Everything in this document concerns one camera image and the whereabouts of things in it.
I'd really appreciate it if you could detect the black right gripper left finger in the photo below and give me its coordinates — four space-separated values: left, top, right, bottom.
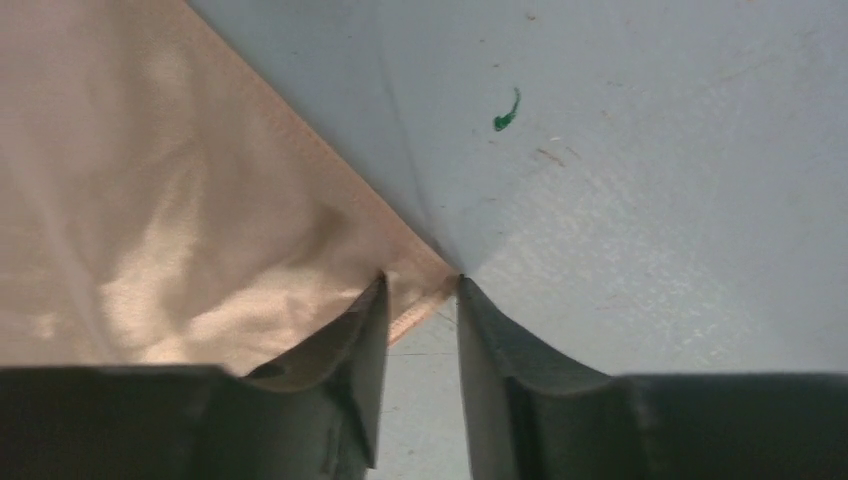
1 276 389 479

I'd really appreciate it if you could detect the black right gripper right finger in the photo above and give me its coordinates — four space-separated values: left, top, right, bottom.
456 277 847 479

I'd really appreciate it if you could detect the peach satin napkin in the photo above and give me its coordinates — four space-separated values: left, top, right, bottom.
1 1 456 375

